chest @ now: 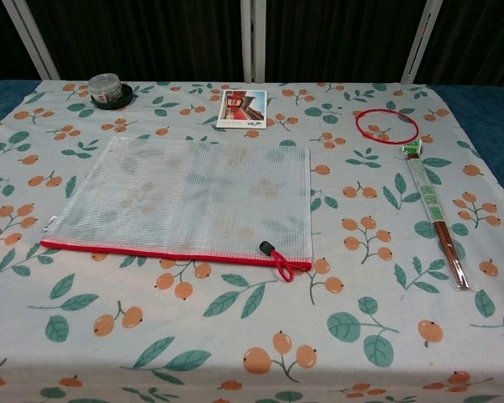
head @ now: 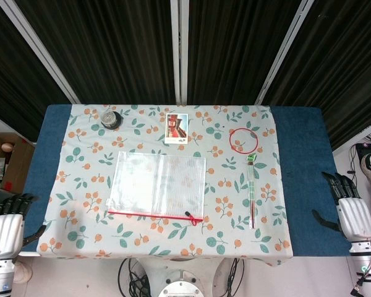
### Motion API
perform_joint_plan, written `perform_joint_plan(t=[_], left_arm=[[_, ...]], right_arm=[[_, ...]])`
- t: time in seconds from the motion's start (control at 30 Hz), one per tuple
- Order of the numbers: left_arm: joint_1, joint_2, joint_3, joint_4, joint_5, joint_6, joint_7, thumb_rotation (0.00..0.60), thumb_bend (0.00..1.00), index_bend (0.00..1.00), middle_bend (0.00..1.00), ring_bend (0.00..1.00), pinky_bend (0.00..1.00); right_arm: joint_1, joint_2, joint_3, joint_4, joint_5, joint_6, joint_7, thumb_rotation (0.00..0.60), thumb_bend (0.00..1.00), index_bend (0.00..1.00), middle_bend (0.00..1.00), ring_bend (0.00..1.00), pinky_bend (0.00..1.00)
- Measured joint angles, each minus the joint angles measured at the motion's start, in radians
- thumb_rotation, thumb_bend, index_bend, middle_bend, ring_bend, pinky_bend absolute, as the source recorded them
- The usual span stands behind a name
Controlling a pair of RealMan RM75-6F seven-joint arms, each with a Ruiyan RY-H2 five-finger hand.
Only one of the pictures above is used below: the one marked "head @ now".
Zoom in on transparent mesh bag red zipper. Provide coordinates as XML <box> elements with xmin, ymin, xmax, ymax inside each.
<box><xmin>106</xmin><ymin>150</ymin><xmax>207</xmax><ymax>226</ymax></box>

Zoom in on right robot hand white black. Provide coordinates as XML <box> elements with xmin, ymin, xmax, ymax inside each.
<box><xmin>311</xmin><ymin>171</ymin><xmax>371</xmax><ymax>244</ymax></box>

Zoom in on blue table cover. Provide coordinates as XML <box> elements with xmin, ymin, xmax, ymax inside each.
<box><xmin>20</xmin><ymin>104</ymin><xmax>353</xmax><ymax>257</ymax></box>

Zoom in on white partition post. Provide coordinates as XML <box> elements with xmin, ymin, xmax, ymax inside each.
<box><xmin>0</xmin><ymin>0</ymin><xmax>81</xmax><ymax>105</ymax></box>
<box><xmin>169</xmin><ymin>0</ymin><xmax>190</xmax><ymax>105</ymax></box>
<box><xmin>255</xmin><ymin>0</ymin><xmax>312</xmax><ymax>105</ymax></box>

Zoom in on postcard with red building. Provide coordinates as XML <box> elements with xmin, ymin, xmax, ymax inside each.
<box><xmin>164</xmin><ymin>113</ymin><xmax>189</xmax><ymax>145</ymax></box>

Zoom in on chopsticks in clear wrapper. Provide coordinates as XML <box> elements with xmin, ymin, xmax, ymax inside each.
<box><xmin>245</xmin><ymin>153</ymin><xmax>258</xmax><ymax>230</ymax></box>

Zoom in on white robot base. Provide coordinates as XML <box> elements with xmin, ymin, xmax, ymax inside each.
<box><xmin>141</xmin><ymin>256</ymin><xmax>234</xmax><ymax>297</ymax></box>

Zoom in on red string ring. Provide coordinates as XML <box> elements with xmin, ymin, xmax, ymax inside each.
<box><xmin>229</xmin><ymin>127</ymin><xmax>259</xmax><ymax>155</ymax></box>

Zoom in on brown cardboard box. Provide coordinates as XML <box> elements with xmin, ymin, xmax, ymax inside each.
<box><xmin>0</xmin><ymin>132</ymin><xmax>35</xmax><ymax>189</ymax></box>

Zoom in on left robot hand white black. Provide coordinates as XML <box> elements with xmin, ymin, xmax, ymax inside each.
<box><xmin>0</xmin><ymin>193</ymin><xmax>47</xmax><ymax>260</ymax></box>

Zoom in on floral tablecloth orange berries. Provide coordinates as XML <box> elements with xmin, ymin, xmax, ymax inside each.
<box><xmin>36</xmin><ymin>104</ymin><xmax>294</xmax><ymax>267</ymax></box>

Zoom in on black floor cable bundle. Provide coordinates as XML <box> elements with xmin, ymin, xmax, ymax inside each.
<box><xmin>117</xmin><ymin>258</ymin><xmax>152</xmax><ymax>297</ymax></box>
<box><xmin>224</xmin><ymin>258</ymin><xmax>245</xmax><ymax>297</ymax></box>

